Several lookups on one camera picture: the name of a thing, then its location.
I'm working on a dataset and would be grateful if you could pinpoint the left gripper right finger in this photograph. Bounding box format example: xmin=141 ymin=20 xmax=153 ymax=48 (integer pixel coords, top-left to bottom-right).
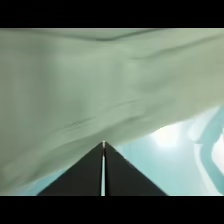
xmin=103 ymin=141 xmax=168 ymax=197

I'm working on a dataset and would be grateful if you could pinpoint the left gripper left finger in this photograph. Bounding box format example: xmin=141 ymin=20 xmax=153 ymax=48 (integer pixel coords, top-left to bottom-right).
xmin=37 ymin=141 xmax=104 ymax=197

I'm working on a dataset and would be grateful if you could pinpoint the green shirt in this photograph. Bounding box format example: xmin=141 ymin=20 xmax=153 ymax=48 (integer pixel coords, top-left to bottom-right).
xmin=0 ymin=28 xmax=224 ymax=195

